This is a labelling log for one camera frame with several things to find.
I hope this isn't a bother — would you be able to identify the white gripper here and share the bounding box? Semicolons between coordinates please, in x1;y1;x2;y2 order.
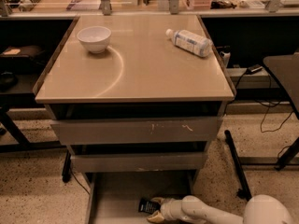
147;197;186;224

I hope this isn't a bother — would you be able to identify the dark blue rxbar wrapper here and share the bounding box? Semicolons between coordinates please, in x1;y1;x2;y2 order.
138;198;161;214

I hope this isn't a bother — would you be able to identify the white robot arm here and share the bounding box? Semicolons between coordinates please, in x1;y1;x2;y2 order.
147;194;294;224

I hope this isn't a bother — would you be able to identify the open grey bottom drawer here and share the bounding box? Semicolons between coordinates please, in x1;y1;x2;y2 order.
85;171;193;224

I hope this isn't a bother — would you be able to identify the grey middle drawer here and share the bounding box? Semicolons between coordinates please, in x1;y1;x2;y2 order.
71;152;207;173

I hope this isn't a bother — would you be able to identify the grey top drawer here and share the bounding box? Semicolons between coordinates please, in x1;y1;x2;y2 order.
51;117;222;146

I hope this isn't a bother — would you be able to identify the grey drawer cabinet with countertop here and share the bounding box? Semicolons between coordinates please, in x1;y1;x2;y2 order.
32;14;237;185

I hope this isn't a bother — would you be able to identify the black table leg base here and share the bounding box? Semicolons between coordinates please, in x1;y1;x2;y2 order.
224;130;252;201

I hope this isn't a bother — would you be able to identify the black left table leg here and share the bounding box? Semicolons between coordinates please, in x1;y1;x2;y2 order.
0;106;62;153

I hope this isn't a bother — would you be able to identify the clear plastic water bottle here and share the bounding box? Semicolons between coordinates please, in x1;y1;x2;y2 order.
165;29;212;58

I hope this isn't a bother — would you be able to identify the black power adapter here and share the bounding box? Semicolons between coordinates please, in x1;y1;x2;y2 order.
246;64;263;75

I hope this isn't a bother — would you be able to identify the white ceramic bowl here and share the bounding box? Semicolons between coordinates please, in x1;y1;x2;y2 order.
77;26;112;53

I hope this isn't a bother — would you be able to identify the black cable on floor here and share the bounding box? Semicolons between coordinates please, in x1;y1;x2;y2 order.
255;98;294;134

